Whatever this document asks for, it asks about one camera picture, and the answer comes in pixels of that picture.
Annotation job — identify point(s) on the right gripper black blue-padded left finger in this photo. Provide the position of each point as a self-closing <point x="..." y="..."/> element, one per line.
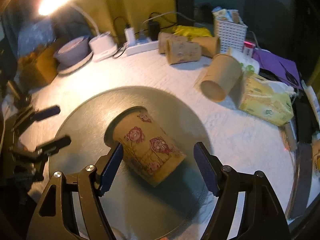
<point x="54" y="216"/>

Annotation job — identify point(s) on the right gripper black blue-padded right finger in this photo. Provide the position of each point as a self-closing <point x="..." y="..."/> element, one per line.
<point x="262" y="216"/>

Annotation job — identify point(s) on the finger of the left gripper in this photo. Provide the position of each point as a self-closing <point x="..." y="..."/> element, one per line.
<point x="50" y="146"/>
<point x="27" y="116"/>

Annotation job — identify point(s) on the patterned brown paper cup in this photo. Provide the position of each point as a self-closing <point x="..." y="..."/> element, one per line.
<point x="148" y="150"/>

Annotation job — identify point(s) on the white green printed cup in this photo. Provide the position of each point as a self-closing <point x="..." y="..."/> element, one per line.
<point x="247" y="63"/>

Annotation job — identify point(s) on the plain brown cup lying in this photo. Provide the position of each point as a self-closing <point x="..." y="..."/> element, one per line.
<point x="221" y="76"/>

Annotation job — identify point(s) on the patterned cup front lying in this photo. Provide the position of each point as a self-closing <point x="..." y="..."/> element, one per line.
<point x="182" y="52"/>

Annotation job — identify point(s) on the plain brown cup back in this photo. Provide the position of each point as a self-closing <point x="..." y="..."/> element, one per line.
<point x="210" y="45"/>

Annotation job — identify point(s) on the dark phone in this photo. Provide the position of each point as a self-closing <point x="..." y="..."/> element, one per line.
<point x="302" y="180"/>

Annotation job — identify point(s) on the cardboard box with fruit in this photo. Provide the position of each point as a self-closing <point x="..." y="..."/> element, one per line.
<point x="38" y="68"/>

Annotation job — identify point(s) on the white plate under bowl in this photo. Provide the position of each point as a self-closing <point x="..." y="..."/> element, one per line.
<point x="64" y="70"/>

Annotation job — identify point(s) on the white tablecloth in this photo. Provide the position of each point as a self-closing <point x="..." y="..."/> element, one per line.
<point x="238" y="139"/>

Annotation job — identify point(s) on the purple bowl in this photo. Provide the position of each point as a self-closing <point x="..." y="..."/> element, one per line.
<point x="73" y="52"/>

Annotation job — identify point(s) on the round grey heating mat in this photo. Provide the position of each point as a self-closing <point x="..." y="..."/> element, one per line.
<point x="158" y="190"/>

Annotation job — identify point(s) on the white power strip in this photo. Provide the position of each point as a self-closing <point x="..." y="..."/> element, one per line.
<point x="141" y="47"/>

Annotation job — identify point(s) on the yellow tissue pack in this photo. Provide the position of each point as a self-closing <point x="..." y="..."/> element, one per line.
<point x="265" y="99"/>

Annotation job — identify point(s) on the white desk lamp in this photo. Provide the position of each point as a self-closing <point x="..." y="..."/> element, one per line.
<point x="102" y="45"/>

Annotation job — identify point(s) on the white charger plug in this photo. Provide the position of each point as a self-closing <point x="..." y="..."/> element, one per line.
<point x="130" y="36"/>

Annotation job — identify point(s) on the white tube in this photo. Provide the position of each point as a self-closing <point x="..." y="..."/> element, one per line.
<point x="312" y="99"/>

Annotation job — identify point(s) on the yellow curtain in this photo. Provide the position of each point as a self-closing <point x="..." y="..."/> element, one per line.
<point x="109" y="15"/>

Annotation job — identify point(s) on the black scissors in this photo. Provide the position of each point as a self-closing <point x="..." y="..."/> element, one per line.
<point x="289" y="76"/>

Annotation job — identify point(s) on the black charger adapter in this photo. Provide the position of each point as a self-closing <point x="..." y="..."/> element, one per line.
<point x="154" y="30"/>

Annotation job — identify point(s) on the purple cloth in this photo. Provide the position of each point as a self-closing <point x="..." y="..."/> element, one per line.
<point x="271" y="62"/>

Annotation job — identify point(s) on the pink-capped small bottle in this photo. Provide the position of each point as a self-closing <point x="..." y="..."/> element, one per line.
<point x="248" y="48"/>

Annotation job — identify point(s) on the yellow plastic bag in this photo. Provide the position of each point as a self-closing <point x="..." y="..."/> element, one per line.
<point x="191" y="32"/>

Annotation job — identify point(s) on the white basket with packets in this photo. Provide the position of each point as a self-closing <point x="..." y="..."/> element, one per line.
<point x="229" y="28"/>

